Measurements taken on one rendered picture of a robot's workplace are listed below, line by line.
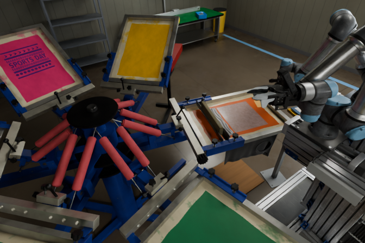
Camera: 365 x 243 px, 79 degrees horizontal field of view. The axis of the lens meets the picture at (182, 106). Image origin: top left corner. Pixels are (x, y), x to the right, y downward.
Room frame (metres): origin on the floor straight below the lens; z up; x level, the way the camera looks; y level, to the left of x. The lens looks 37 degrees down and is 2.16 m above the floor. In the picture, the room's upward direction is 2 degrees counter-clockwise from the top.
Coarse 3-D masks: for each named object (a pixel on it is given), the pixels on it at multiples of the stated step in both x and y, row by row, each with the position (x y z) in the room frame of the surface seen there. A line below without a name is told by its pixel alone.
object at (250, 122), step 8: (256, 112) 1.48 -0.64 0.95; (264, 112) 1.48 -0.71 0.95; (224, 120) 1.38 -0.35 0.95; (232, 120) 1.38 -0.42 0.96; (240, 120) 1.38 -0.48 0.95; (248, 120) 1.38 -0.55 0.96; (256, 120) 1.37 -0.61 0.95; (264, 120) 1.37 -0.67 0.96; (272, 120) 1.37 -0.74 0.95; (208, 128) 1.30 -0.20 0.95; (232, 128) 1.29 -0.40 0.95; (240, 128) 1.29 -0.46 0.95; (248, 128) 1.28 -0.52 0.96; (256, 128) 1.28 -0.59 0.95; (208, 136) 1.21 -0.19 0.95; (216, 136) 1.20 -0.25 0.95
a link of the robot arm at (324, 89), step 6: (312, 84) 0.74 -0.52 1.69; (318, 84) 0.74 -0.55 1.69; (324, 84) 0.74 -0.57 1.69; (330, 84) 0.75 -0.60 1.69; (336, 84) 0.75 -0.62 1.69; (318, 90) 0.72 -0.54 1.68; (324, 90) 0.72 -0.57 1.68; (330, 90) 0.73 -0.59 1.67; (336, 90) 0.73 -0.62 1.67; (318, 96) 0.72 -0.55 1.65; (324, 96) 0.72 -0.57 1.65; (330, 96) 0.73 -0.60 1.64; (312, 102) 0.73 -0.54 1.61; (318, 102) 0.72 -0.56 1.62; (324, 102) 0.72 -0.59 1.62
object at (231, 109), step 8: (224, 104) 1.61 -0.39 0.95; (232, 104) 1.61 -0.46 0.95; (240, 104) 1.60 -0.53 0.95; (248, 104) 1.60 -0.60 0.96; (200, 112) 1.50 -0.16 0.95; (224, 112) 1.49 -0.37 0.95; (232, 112) 1.49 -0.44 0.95; (240, 112) 1.49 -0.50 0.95; (248, 112) 1.48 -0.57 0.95; (200, 120) 1.39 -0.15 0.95
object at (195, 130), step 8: (224, 96) 1.69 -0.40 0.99; (232, 96) 1.70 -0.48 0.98; (240, 96) 1.73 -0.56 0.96; (192, 104) 1.58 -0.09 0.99; (184, 112) 1.46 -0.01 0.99; (280, 112) 1.43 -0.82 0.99; (192, 120) 1.35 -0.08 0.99; (192, 128) 1.27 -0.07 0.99; (280, 128) 1.24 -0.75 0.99; (200, 136) 1.17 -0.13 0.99; (248, 136) 1.16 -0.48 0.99; (256, 136) 1.16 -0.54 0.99; (264, 136) 1.17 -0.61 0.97; (200, 144) 1.11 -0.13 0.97
